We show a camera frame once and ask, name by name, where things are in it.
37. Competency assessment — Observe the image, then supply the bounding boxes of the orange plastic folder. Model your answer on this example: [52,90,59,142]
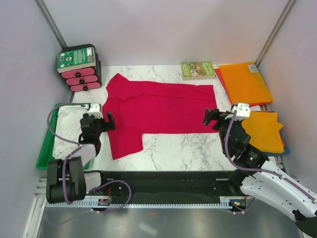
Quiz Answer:
[218,62,273,106]

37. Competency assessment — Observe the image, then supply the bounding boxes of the yellow folded t-shirt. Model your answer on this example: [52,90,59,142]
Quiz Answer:
[242,111,284,154]

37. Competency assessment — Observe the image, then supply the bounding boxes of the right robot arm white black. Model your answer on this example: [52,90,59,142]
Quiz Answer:
[203,103,317,238]

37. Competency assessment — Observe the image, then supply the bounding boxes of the white crumpled t-shirt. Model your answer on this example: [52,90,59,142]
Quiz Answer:
[53,105,86,159]

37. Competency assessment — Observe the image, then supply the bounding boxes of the green plastic tray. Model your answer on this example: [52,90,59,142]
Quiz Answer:
[36,103,84,170]

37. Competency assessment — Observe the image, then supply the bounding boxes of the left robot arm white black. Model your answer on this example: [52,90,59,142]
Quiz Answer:
[46,112,115,204]

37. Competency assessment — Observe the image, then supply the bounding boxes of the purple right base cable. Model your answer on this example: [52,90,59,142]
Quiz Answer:
[229,195,257,215]

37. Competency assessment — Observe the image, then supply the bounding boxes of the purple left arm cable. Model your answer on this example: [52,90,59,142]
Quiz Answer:
[47,103,86,205]

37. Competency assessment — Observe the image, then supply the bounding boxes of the white slotted cable duct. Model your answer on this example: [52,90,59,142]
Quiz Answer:
[46,196,237,209]

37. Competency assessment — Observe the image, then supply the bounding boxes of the black pink drawer unit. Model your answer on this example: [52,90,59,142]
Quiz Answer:
[59,44,102,92]

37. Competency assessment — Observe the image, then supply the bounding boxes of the left aluminium corner post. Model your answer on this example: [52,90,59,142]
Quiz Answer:
[34,0,67,49]

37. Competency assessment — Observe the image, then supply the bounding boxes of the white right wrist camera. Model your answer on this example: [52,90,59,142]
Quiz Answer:
[231,103,251,121]

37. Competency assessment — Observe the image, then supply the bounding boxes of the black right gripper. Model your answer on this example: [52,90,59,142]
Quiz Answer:
[202,108,241,155]

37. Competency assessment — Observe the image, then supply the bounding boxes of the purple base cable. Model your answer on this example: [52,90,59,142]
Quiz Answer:
[229,195,257,215]
[89,180,132,215]

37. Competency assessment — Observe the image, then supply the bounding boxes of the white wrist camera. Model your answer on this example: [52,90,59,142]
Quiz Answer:
[231,103,251,121]
[82,103,104,119]

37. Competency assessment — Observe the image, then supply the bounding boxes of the blue folded t-shirt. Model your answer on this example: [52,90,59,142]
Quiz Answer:
[265,145,290,156]

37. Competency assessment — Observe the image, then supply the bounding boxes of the green book on drawers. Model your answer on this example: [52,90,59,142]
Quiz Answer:
[57,47,96,73]

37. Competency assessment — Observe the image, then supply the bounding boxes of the green illustrated paperback book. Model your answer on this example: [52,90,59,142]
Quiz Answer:
[181,61,216,80]

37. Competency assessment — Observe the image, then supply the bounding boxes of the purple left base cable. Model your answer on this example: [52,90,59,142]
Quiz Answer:
[89,180,132,215]

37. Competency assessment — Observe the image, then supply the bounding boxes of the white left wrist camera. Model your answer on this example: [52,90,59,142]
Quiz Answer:
[82,103,104,119]

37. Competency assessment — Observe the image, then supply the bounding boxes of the magenta pink t-shirt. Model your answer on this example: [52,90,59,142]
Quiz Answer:
[103,73,217,160]

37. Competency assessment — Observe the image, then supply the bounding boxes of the aluminium corner post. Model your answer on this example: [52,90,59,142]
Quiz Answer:
[34,0,67,49]
[255,0,297,67]

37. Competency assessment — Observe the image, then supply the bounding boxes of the right aluminium corner post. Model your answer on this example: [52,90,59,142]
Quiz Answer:
[255,0,297,67]

